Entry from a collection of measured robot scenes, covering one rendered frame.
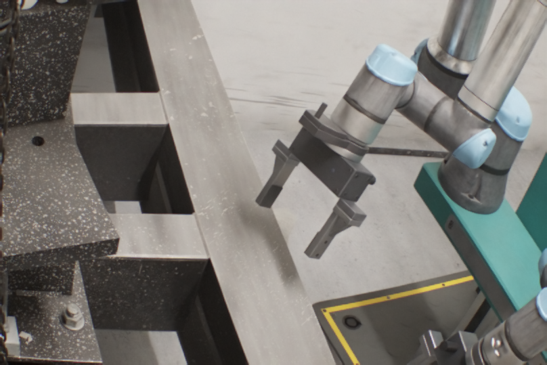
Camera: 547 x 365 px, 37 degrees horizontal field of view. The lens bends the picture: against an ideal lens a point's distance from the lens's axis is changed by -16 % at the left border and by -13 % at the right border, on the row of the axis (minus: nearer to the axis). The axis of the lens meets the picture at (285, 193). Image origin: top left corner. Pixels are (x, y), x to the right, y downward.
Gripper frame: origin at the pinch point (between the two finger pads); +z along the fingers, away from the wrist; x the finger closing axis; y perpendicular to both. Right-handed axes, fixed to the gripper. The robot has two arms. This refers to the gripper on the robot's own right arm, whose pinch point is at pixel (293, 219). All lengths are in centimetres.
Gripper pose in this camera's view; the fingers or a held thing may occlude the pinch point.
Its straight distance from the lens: 146.9
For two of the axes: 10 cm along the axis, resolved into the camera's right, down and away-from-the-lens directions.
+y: 6.4, 1.6, 7.5
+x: -5.6, -5.7, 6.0
